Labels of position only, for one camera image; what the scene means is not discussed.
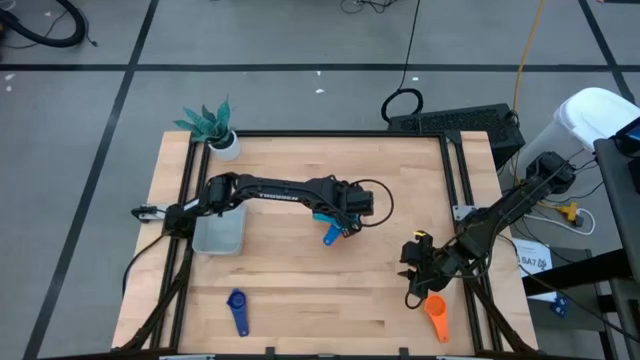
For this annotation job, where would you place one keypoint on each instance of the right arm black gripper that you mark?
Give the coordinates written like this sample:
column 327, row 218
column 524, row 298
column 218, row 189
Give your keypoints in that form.
column 440, row 270

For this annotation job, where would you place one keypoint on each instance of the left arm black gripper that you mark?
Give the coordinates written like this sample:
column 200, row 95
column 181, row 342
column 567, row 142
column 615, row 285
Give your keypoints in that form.
column 335, row 197

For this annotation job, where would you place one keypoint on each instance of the medium blue measuring cup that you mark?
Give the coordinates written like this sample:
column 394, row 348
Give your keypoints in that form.
column 330, row 235

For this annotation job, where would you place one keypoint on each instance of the orange measuring cup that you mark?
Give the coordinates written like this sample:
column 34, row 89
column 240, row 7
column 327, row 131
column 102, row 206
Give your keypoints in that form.
column 435, row 306

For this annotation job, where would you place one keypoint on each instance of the dark blue measuring cup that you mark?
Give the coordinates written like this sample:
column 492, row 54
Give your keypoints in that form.
column 236, row 301

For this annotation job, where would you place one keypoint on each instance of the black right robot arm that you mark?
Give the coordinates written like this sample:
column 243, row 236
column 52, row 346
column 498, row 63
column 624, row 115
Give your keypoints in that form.
column 500, row 211

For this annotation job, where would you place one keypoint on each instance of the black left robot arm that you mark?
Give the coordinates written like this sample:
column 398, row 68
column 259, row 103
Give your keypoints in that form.
column 280, row 192

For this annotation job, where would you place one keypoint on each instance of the grey plastic basket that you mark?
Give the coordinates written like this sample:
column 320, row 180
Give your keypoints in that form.
column 220, row 235

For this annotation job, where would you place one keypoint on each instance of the yellow tape tag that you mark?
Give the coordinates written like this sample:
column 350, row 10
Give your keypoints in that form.
column 420, row 233

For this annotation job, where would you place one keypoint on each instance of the white paper sign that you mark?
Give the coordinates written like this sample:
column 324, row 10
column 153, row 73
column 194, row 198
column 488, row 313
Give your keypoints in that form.
column 535, row 260

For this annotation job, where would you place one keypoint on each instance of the black perforated computer case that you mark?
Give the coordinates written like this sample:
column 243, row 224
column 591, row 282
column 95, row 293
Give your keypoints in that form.
column 450, row 122

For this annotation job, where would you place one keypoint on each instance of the green plant in white pot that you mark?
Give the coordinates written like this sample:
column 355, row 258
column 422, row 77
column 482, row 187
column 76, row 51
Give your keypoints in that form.
column 225, row 150

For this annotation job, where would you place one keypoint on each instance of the small blue object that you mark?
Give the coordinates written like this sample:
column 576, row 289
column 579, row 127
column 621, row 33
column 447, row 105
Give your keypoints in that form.
column 560, row 306

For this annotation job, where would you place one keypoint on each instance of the black stand bar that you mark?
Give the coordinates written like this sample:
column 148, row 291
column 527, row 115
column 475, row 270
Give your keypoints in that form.
column 575, row 272

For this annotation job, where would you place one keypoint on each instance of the yellow power plug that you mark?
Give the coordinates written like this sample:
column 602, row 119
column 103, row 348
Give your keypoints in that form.
column 569, row 211

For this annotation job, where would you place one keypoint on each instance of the dark grey side desk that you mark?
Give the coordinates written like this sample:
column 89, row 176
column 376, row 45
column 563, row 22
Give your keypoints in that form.
column 620, row 200

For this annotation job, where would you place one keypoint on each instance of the white plastic lidded bin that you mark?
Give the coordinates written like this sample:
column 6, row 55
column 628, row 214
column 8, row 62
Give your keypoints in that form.
column 595, row 115

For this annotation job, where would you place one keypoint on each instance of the device with blue screen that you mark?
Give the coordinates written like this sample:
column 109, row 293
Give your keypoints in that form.
column 631, row 135

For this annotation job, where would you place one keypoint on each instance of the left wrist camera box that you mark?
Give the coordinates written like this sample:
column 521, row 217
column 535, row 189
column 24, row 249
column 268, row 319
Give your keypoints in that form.
column 361, row 201

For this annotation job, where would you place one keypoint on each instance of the black aluminium table frame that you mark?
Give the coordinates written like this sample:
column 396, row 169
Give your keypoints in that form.
column 340, row 134

